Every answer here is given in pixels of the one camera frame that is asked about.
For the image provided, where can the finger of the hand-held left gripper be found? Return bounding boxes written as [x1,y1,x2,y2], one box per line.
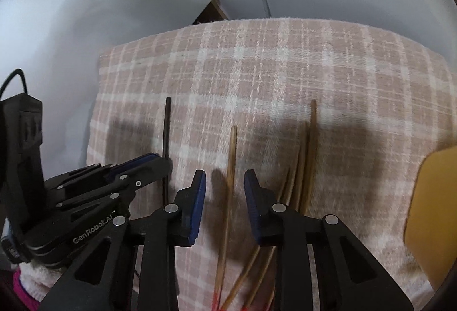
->
[53,158,173,217]
[69,153,160,186]

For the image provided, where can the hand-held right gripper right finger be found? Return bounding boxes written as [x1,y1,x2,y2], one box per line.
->
[244,170,415,311]

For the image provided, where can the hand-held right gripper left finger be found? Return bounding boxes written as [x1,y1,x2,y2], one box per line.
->
[37,169,208,311]

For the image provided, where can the black chopstick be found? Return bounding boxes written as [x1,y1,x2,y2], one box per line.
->
[162,97,173,205]

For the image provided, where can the yellow plastic container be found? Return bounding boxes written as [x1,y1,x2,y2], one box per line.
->
[403,145,457,292]

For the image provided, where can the person's left forearm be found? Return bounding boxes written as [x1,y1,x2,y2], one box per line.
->
[12,259,68,311]

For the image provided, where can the pink plaid cloth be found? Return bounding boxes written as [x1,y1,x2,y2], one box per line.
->
[89,16,457,311]

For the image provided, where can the brown wooden shelf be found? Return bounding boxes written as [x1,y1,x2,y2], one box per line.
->
[192,0,230,26]

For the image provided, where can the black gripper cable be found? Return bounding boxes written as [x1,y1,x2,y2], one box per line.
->
[0,69,28,99]

